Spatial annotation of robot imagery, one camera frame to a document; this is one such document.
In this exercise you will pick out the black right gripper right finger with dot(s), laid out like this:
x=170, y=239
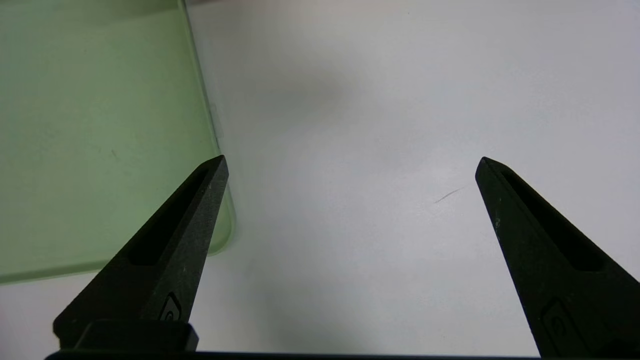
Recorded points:
x=550, y=270

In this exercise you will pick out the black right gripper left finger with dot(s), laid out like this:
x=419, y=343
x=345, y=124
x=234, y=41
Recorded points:
x=165, y=260

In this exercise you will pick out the green plastic tray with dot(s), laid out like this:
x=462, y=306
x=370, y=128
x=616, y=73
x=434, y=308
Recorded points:
x=100, y=125

